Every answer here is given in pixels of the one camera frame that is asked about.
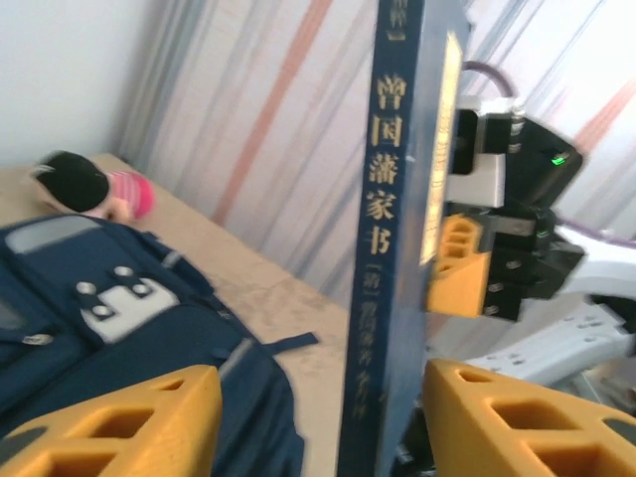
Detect navy blue backpack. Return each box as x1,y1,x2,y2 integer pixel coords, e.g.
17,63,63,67
0,216,319,477

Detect dark blue book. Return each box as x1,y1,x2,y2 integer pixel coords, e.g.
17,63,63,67
337,0,471,477

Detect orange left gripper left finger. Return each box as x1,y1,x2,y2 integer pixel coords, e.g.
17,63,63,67
0,365,224,477

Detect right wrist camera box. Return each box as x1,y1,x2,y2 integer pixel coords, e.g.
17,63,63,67
446,96,527,209

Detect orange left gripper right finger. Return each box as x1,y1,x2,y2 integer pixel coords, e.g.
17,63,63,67
421,358,636,477

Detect pink plush doll black hair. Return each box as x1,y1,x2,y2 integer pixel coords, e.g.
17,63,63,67
30,151,156,223

